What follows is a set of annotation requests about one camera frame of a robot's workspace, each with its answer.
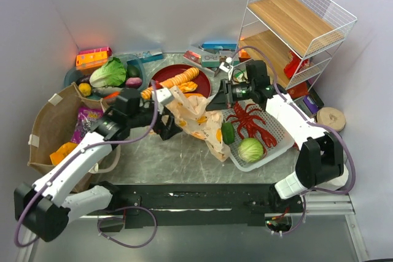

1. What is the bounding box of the yellow orange chips bag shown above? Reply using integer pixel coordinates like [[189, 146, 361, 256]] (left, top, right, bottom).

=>
[[50, 142, 78, 166]]

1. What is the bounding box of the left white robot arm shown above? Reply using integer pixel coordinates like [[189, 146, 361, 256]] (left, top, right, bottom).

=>
[[14, 88, 174, 247]]

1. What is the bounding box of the green bell pepper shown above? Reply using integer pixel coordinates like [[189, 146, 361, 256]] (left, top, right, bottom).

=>
[[221, 122, 235, 145]]

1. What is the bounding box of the red box bottom shelf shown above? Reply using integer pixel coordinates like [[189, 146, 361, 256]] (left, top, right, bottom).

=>
[[287, 82, 309, 100]]

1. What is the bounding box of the orange box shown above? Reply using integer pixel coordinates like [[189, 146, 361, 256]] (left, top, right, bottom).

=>
[[76, 51, 109, 71]]

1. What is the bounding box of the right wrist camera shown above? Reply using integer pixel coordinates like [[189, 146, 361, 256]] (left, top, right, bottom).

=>
[[219, 57, 233, 74]]

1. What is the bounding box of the dark green avocado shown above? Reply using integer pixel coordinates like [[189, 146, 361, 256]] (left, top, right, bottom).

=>
[[126, 64, 141, 78]]

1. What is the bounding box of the red white box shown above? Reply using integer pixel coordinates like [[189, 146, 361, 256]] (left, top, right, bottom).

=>
[[183, 50, 216, 77]]

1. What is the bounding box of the blue transparent bowl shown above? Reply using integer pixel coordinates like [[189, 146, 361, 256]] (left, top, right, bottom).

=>
[[64, 54, 147, 99]]

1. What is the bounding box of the green napa cabbage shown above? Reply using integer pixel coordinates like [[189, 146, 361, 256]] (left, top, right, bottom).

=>
[[89, 57, 127, 88]]

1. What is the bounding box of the red round plate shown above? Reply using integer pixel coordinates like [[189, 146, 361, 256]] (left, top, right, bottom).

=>
[[152, 64, 211, 98]]

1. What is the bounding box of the brown paper grocery bag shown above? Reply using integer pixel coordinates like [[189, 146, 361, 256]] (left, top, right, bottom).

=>
[[28, 83, 109, 175]]

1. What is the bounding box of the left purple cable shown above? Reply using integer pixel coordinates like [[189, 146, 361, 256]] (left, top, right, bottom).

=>
[[14, 80, 159, 248]]

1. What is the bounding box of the teal cat picture box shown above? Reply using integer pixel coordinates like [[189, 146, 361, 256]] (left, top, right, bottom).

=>
[[201, 50, 233, 68]]

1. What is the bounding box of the orange plastic grocery bag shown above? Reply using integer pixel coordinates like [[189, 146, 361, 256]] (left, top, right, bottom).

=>
[[166, 86, 230, 161]]

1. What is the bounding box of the red snack packet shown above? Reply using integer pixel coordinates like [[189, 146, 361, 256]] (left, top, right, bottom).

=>
[[284, 51, 309, 79]]

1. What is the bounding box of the green round cabbage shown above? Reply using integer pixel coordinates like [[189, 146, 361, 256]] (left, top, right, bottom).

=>
[[237, 137, 265, 163]]

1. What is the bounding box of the braided yellow bread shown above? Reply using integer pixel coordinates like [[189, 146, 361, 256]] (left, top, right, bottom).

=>
[[178, 81, 198, 93]]

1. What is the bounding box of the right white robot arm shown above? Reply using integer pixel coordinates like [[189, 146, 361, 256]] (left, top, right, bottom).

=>
[[206, 60, 350, 200]]

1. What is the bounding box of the red toy lobster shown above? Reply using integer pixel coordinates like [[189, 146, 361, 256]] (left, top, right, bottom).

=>
[[226, 102, 278, 148]]

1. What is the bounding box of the purple grape snack bag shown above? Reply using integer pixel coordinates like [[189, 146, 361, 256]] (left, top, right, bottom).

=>
[[71, 107, 104, 144]]

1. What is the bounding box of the teal white box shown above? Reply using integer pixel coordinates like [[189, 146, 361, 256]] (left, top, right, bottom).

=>
[[133, 49, 163, 63]]

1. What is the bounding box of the long orange bread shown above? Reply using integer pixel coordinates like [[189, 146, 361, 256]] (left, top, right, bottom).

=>
[[153, 67, 200, 90]]

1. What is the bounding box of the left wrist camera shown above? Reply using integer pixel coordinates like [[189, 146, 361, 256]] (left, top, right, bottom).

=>
[[155, 88, 174, 106]]

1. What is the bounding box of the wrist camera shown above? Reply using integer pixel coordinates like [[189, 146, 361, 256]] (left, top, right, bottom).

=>
[[219, 57, 233, 74], [155, 88, 174, 106]]

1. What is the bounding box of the white plastic basket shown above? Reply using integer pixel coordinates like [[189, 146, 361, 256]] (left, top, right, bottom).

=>
[[222, 101, 295, 172]]

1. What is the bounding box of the orange flat bread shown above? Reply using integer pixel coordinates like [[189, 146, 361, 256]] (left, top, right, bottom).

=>
[[184, 93, 203, 98]]

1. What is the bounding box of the blue box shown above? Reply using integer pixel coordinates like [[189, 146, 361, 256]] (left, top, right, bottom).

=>
[[201, 42, 237, 51]]

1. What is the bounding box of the pink box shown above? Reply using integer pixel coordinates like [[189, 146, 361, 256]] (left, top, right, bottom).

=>
[[79, 47, 112, 56]]

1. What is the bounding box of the yellow lemon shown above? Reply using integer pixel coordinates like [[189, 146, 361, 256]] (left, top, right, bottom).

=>
[[78, 83, 92, 97]]

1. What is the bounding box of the white paper roll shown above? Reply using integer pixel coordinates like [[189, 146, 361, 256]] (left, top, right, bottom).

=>
[[317, 165, 349, 191]]

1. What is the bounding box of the purple pouch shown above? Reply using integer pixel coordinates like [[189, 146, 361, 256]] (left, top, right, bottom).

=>
[[303, 95, 324, 114]]

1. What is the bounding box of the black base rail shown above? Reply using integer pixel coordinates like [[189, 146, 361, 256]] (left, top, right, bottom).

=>
[[91, 183, 303, 229]]

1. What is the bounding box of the purple onion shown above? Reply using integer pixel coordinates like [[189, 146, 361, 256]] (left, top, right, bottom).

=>
[[125, 77, 143, 89]]

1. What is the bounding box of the white wire shelf rack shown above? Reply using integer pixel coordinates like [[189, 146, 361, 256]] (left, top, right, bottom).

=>
[[238, 0, 357, 90]]

